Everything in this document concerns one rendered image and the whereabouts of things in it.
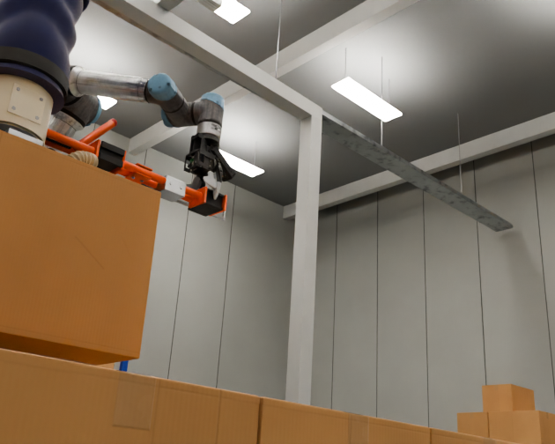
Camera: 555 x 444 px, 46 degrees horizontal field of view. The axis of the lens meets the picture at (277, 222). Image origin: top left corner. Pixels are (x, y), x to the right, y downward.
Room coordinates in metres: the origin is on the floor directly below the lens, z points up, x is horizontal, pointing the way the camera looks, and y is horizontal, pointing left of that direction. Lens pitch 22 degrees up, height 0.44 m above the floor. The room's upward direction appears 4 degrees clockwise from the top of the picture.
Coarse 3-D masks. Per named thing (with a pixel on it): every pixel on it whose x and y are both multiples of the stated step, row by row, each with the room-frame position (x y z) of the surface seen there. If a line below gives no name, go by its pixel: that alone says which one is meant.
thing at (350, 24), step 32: (384, 0) 6.42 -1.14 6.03; (416, 0) 6.24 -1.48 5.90; (320, 32) 7.22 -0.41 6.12; (352, 32) 6.90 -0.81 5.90; (256, 64) 8.16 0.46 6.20; (288, 64) 7.70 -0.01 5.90; (224, 96) 8.70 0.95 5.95; (160, 128) 9.98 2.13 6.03; (512, 128) 9.43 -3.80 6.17; (544, 128) 9.03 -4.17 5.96; (416, 160) 10.84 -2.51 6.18; (448, 160) 10.33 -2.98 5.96; (352, 192) 11.96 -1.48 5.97
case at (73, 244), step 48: (0, 144) 1.18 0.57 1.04; (0, 192) 1.19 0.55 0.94; (48, 192) 1.25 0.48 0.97; (96, 192) 1.33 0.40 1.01; (144, 192) 1.41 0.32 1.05; (0, 240) 1.20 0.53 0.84; (48, 240) 1.27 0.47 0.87; (96, 240) 1.34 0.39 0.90; (144, 240) 1.42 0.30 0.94; (0, 288) 1.22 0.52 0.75; (48, 288) 1.28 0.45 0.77; (96, 288) 1.35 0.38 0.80; (144, 288) 1.43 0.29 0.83; (0, 336) 1.27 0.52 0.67; (48, 336) 1.29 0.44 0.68; (96, 336) 1.36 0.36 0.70
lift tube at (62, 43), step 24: (0, 0) 1.28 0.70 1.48; (24, 0) 1.27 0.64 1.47; (48, 0) 1.29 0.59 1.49; (72, 0) 1.34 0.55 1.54; (0, 24) 1.28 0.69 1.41; (24, 24) 1.27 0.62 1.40; (48, 24) 1.29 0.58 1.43; (72, 24) 1.35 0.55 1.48; (24, 48) 1.28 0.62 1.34; (48, 48) 1.30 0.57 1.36; (72, 48) 1.41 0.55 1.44; (0, 72) 1.29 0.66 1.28; (24, 72) 1.28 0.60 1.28
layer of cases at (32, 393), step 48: (0, 384) 0.64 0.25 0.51; (48, 384) 0.67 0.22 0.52; (96, 384) 0.71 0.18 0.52; (144, 384) 0.75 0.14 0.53; (192, 384) 0.80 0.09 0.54; (0, 432) 0.65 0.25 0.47; (48, 432) 0.68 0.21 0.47; (96, 432) 0.72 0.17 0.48; (144, 432) 0.76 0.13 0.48; (192, 432) 0.80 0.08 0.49; (240, 432) 0.85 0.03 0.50; (288, 432) 0.91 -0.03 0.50; (336, 432) 0.98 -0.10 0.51; (384, 432) 1.06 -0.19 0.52; (432, 432) 1.16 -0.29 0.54
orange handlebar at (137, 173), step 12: (48, 132) 1.40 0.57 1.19; (48, 144) 1.46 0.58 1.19; (72, 144) 1.45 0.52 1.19; (84, 144) 1.47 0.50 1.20; (132, 168) 1.57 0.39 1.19; (144, 168) 1.60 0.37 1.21; (132, 180) 1.62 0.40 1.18; (144, 180) 1.62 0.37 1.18; (156, 180) 1.63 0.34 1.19; (192, 192) 1.71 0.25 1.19
